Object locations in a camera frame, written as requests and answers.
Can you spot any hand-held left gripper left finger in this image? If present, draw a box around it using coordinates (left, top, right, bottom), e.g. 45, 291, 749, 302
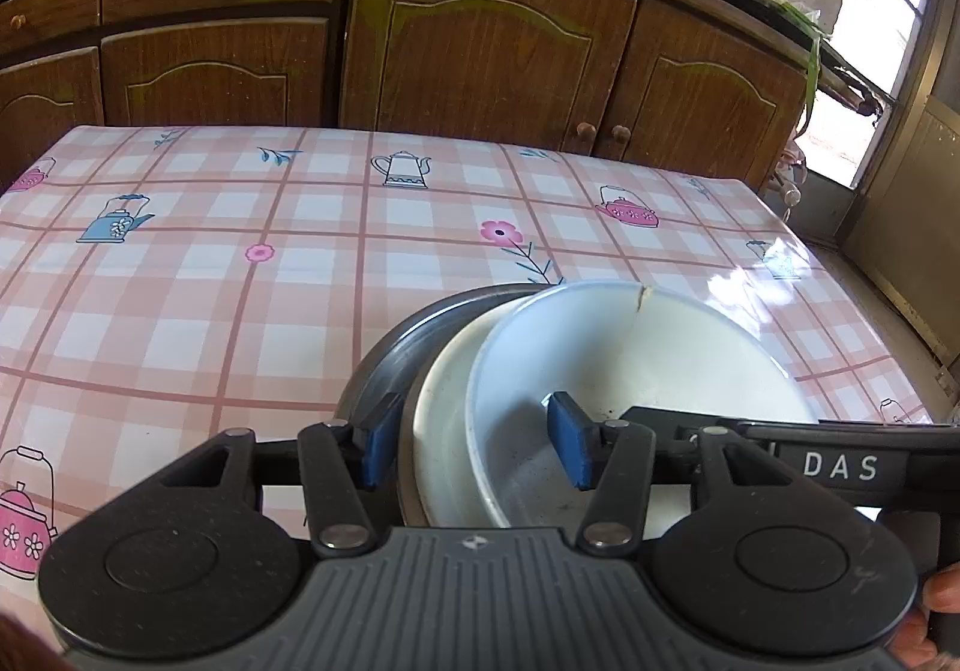
161, 392, 406, 559

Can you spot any steel bowl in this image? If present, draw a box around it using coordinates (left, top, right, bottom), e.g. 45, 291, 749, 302
334, 282, 556, 522

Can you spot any blue patterned white bowl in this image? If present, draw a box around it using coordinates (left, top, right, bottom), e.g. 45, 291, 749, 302
465, 279, 818, 529

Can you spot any person's right hand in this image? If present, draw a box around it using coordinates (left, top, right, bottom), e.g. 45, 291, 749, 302
896, 562, 960, 671

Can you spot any window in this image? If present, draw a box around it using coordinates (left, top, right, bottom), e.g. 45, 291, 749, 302
806, 0, 960, 192

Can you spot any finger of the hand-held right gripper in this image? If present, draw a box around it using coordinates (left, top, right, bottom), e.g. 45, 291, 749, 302
622, 407, 721, 445

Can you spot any plain white bowl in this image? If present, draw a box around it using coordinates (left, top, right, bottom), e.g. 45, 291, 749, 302
409, 296, 526, 526

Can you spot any green onion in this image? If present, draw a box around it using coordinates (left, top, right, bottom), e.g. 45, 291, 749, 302
750, 0, 826, 117

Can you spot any wooden two-door cabinet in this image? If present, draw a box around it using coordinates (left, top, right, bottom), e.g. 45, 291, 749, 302
339, 0, 811, 192

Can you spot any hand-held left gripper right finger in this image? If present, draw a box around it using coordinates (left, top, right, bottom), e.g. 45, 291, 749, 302
546, 392, 815, 558

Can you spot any pink plaid tablecloth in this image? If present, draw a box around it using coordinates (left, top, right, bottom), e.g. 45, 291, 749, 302
0, 125, 935, 634

